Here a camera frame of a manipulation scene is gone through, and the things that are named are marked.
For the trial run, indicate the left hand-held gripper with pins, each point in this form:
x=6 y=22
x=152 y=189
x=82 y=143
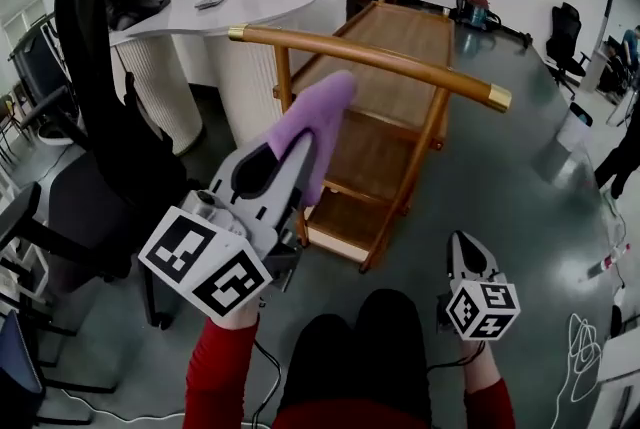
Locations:
x=210 y=262

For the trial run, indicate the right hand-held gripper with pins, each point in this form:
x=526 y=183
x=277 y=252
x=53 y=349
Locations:
x=482 y=312

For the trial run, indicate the purple cloth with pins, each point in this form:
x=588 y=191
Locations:
x=320 y=107

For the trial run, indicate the wooden cart with top surface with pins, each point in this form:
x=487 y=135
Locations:
x=395 y=62

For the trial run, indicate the person's left forearm red sleeve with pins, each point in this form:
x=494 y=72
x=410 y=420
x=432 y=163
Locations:
x=220 y=367

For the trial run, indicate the person's right forearm red sleeve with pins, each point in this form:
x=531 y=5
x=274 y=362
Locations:
x=487 y=397

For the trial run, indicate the person's red top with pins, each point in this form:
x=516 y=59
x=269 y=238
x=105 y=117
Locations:
x=350 y=414

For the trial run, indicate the person's right leg black trousers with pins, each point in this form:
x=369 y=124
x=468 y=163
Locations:
x=395 y=347

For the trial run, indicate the person's leg black trousers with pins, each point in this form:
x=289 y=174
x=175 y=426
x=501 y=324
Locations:
x=320 y=367
x=395 y=347

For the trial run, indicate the red and white striped pole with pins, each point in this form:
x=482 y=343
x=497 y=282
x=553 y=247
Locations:
x=607 y=262

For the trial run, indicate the white bin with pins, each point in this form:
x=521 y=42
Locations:
x=562 y=152

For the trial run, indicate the large black office chair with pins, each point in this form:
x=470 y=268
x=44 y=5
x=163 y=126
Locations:
x=110 y=157

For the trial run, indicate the white curved table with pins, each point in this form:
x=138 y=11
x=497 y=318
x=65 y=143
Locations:
x=235 y=7

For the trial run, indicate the person's left leg black trousers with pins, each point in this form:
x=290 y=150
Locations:
x=320 y=367

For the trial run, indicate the dark smartphone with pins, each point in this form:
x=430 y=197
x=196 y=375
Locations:
x=211 y=0

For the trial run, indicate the small black office chair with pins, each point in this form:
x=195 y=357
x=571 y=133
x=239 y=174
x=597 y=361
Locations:
x=565 y=42

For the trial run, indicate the red and teal tool bag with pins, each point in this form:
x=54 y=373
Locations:
x=475 y=9

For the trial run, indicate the black armrest chair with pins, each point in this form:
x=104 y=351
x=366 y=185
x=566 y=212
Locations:
x=30 y=237

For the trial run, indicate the blue panel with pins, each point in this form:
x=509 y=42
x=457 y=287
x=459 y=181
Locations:
x=17 y=367

